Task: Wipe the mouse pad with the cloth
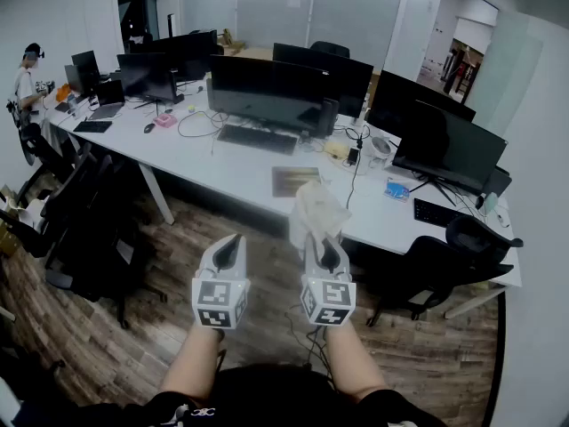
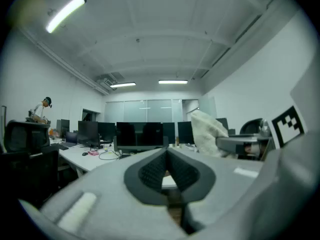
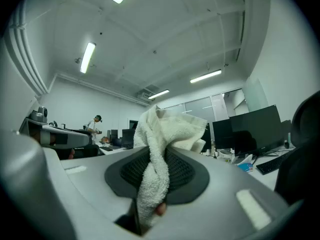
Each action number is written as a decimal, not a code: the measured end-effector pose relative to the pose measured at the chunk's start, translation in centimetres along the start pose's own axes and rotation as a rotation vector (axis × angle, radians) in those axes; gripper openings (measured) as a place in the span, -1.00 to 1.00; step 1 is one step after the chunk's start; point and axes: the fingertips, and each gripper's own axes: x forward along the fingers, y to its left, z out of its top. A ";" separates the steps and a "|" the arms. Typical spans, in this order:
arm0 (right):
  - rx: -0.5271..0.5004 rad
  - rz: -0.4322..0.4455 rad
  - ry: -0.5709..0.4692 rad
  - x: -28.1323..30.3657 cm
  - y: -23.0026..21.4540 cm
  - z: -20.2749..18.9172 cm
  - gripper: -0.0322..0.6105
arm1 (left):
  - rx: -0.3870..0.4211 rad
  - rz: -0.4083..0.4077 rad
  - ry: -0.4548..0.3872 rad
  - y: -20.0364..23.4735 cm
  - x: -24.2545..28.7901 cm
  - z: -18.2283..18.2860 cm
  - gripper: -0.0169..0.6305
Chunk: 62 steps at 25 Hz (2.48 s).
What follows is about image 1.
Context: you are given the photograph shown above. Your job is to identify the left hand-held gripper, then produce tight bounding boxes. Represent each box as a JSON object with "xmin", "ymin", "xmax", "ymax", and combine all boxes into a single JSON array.
[{"xmin": 191, "ymin": 234, "xmax": 250, "ymax": 331}]

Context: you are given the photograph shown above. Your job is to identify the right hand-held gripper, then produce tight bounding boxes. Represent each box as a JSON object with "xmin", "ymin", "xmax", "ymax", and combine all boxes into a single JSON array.
[{"xmin": 300, "ymin": 233, "xmax": 357, "ymax": 327}]

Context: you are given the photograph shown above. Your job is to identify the white cloth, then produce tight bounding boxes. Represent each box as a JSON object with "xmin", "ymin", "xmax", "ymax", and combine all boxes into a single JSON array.
[{"xmin": 288, "ymin": 180, "xmax": 352, "ymax": 251}]

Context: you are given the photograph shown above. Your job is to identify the brown printed mouse pad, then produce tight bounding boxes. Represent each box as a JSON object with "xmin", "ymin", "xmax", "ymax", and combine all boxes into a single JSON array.
[{"xmin": 271, "ymin": 165, "xmax": 322, "ymax": 198}]

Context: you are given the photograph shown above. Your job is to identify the person's left forearm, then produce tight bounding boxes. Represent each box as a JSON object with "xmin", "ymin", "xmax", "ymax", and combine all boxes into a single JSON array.
[{"xmin": 159, "ymin": 325, "xmax": 226, "ymax": 407}]

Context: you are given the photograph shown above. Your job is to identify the person's right forearm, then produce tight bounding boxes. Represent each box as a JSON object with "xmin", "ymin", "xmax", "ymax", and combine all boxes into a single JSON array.
[{"xmin": 322, "ymin": 320, "xmax": 390, "ymax": 402}]

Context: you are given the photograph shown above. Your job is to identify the blue tissue packet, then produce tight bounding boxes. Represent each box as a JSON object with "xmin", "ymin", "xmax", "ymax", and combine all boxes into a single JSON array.
[{"xmin": 384, "ymin": 180, "xmax": 410, "ymax": 203}]

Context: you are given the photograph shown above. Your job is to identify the black office chair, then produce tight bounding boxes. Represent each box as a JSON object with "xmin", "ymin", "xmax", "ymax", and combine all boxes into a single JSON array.
[
  {"xmin": 20, "ymin": 122, "xmax": 72, "ymax": 168},
  {"xmin": 366, "ymin": 214, "xmax": 525, "ymax": 327},
  {"xmin": 309, "ymin": 40, "xmax": 351, "ymax": 60},
  {"xmin": 39, "ymin": 142, "xmax": 168, "ymax": 328}
]

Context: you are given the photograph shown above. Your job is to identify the compact black keyboard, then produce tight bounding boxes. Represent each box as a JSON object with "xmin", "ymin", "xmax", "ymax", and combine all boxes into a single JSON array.
[{"xmin": 413, "ymin": 197, "xmax": 468, "ymax": 229}]

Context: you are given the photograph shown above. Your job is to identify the white desk fan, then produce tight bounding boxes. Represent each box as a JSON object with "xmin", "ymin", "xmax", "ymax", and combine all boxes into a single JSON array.
[{"xmin": 368, "ymin": 135, "xmax": 395, "ymax": 168}]

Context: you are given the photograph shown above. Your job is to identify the long black keyboard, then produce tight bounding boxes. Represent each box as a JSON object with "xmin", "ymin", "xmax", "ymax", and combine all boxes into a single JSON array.
[{"xmin": 216, "ymin": 124, "xmax": 299, "ymax": 156}]

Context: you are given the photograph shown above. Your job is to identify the black upright mini computer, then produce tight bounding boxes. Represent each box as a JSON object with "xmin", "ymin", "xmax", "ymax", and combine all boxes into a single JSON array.
[{"xmin": 317, "ymin": 98, "xmax": 340, "ymax": 138}]

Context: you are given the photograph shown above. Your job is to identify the person's black clothing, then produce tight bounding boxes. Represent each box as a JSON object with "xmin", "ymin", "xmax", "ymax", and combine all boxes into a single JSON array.
[{"xmin": 17, "ymin": 365, "xmax": 450, "ymax": 427}]

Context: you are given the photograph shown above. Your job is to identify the black monitor with splayed stand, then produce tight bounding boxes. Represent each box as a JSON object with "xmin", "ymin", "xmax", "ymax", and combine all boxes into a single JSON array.
[{"xmin": 393, "ymin": 100, "xmax": 508, "ymax": 206}]

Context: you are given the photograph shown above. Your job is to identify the large curved black monitor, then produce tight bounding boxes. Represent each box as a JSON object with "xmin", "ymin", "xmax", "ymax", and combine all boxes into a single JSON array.
[{"xmin": 207, "ymin": 54, "xmax": 333, "ymax": 133}]

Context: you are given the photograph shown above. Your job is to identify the wide black monitor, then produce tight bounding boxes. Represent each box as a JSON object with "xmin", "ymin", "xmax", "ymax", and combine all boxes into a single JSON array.
[{"xmin": 272, "ymin": 42, "xmax": 374, "ymax": 119}]

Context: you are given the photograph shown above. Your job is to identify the small black keyboard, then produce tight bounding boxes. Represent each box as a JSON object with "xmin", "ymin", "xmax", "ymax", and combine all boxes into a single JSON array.
[{"xmin": 73, "ymin": 120, "xmax": 113, "ymax": 133}]

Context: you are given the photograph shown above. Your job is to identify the grey open laptop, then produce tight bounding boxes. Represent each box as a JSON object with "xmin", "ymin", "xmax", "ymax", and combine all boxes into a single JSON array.
[{"xmin": 88, "ymin": 79, "xmax": 126, "ymax": 121}]

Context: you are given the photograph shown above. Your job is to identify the black monitor with thin stand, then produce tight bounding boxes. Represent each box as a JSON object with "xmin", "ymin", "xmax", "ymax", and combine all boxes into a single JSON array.
[{"xmin": 116, "ymin": 52, "xmax": 179, "ymax": 109}]

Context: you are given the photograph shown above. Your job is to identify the cardboard boxes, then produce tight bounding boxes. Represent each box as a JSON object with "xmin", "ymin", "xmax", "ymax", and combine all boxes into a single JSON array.
[{"xmin": 217, "ymin": 28, "xmax": 275, "ymax": 61}]

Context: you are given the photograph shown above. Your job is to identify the small black monitor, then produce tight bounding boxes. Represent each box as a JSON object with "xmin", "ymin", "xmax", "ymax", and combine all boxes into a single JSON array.
[{"xmin": 70, "ymin": 50, "xmax": 101, "ymax": 97}]

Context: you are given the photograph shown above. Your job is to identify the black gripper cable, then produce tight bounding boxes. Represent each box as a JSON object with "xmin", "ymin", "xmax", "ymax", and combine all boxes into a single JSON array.
[{"xmin": 284, "ymin": 304, "xmax": 333, "ymax": 373}]

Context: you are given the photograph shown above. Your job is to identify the long black power cable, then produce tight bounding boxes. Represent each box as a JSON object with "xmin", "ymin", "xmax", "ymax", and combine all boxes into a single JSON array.
[{"xmin": 345, "ymin": 125, "xmax": 371, "ymax": 211}]

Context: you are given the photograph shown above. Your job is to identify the looped black cable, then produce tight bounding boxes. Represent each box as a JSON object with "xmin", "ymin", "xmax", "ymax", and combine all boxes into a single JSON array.
[{"xmin": 177, "ymin": 110, "xmax": 223, "ymax": 139}]

